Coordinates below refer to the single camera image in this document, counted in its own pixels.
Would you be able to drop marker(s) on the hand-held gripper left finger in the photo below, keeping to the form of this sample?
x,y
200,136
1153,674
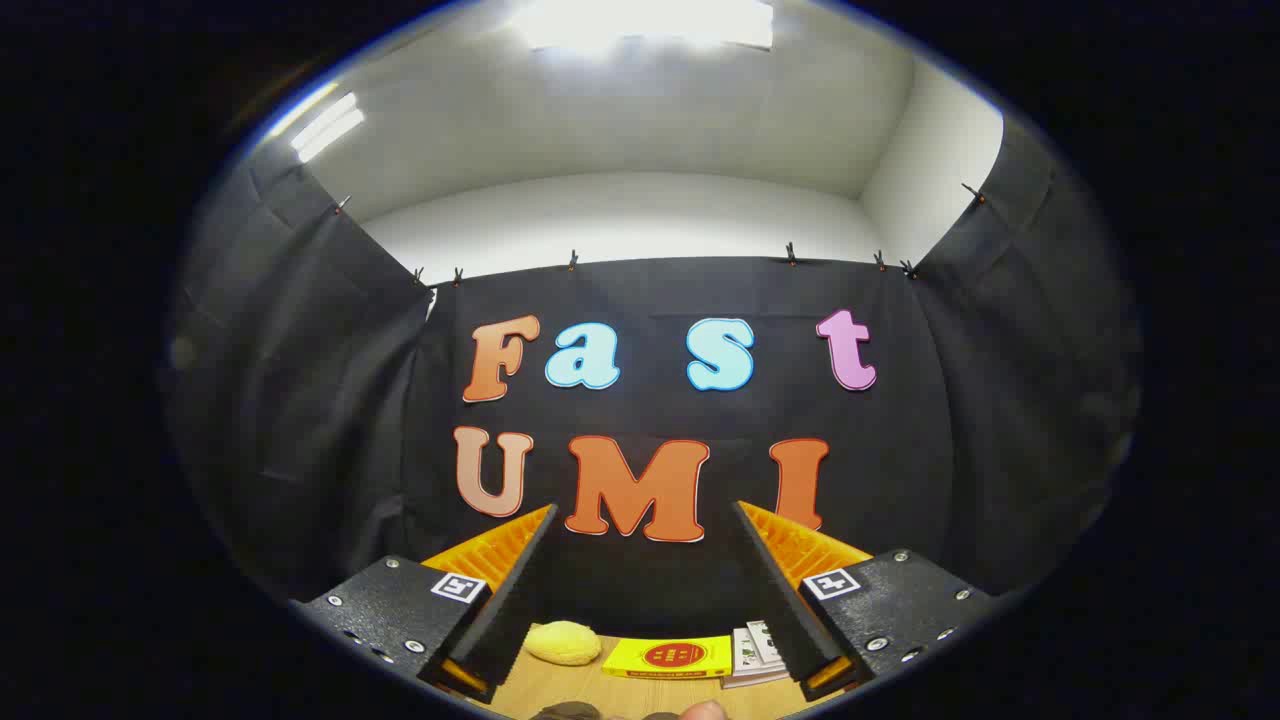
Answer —
x,y
515,600

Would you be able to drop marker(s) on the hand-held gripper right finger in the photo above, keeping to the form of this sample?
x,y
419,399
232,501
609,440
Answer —
x,y
775,600

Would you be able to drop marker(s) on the yellow round plush bun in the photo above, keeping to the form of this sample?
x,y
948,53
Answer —
x,y
562,643

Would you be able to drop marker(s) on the dark brown book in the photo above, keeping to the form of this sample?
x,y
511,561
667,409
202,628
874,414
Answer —
x,y
750,682

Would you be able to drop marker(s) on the yellow book with red circle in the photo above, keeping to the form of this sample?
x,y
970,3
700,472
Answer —
x,y
670,657

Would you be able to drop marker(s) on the black backdrop cloth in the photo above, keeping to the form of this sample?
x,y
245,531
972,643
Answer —
x,y
650,410

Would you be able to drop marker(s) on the twin strip ceiling light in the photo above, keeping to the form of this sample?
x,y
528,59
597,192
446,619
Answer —
x,y
328,125

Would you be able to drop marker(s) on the large ceiling light panel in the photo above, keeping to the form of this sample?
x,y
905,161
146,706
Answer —
x,y
645,22

